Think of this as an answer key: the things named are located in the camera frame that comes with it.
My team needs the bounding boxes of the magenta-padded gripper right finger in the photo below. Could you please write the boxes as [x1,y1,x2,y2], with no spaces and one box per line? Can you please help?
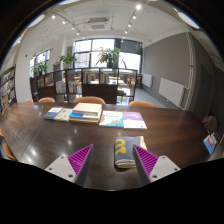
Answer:
[132,144,182,187]

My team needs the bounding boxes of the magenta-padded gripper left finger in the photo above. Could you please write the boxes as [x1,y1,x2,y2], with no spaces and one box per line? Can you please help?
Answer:
[44,143,95,188]

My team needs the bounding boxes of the grey towel with yellow print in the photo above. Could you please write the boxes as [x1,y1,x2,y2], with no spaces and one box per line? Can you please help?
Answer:
[114,135,148,169]

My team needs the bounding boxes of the yellowish book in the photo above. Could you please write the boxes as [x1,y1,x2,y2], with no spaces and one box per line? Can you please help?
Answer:
[68,117,100,125]

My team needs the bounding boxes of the plain white book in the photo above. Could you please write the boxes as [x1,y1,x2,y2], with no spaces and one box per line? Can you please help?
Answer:
[53,107,74,122]

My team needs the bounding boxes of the blue printed book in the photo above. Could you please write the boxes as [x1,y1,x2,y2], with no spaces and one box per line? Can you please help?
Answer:
[202,132,218,156]

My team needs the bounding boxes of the purple and white book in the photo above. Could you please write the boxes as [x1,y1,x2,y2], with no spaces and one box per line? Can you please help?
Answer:
[122,111,148,131]

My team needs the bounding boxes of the large beige book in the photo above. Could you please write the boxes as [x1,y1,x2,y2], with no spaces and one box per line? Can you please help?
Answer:
[71,102,103,118]

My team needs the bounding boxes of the colourful illustrated book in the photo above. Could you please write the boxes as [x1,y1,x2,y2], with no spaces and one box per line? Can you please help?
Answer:
[98,110,125,129]

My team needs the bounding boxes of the dark open shelf unit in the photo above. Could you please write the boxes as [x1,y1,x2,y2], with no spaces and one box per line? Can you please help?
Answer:
[29,67,139,104]

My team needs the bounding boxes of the dark grey door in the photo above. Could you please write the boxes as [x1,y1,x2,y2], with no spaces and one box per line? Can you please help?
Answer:
[193,64,213,121]

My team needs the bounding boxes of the small green potted plant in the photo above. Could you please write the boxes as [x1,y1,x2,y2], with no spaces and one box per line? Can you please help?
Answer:
[33,61,49,78]
[59,53,78,70]

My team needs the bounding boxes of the side window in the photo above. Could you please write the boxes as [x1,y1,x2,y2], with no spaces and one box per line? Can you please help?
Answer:
[29,49,52,78]

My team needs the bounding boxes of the large green potted plant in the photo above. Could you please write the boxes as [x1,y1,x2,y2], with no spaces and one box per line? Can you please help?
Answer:
[97,46,123,69]

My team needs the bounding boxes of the large back window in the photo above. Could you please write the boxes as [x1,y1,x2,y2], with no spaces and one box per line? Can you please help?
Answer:
[73,38,143,74]

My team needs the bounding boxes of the ceiling air conditioner unit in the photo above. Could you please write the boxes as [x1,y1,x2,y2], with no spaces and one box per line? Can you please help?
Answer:
[84,16,112,32]

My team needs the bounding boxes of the round flat ceiling lamp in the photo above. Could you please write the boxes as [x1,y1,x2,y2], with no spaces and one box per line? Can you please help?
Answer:
[177,11,201,30]

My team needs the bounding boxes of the ceiling spot lights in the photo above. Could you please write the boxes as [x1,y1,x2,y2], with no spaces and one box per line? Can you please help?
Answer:
[51,3,143,36]

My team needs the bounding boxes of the large white wall radiator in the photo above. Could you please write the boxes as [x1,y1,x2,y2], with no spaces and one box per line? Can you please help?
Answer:
[158,77,186,108]

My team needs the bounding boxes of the small white wall radiator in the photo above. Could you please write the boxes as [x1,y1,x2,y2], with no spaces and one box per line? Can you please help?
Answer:
[141,72,154,89]

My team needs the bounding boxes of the tall wall bookshelf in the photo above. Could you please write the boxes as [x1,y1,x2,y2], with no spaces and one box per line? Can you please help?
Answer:
[0,64,18,111]

